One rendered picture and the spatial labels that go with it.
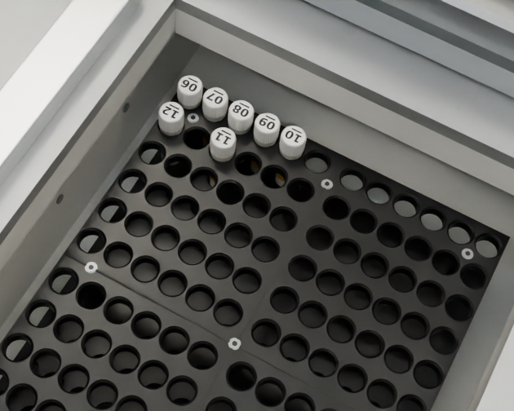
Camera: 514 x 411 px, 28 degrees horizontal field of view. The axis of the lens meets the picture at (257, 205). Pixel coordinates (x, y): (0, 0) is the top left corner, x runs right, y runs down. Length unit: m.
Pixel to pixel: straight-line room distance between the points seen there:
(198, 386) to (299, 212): 0.10
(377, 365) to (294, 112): 0.19
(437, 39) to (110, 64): 0.15
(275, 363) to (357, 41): 0.15
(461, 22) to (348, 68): 0.06
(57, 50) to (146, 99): 0.11
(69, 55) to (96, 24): 0.02
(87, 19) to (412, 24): 0.14
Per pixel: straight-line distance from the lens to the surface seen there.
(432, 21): 0.46
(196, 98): 0.50
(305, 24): 0.48
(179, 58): 0.58
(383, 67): 0.48
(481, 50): 0.47
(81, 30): 0.46
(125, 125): 0.55
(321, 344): 0.46
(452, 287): 0.48
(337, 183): 0.49
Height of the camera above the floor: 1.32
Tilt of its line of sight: 62 degrees down
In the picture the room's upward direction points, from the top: 9 degrees clockwise
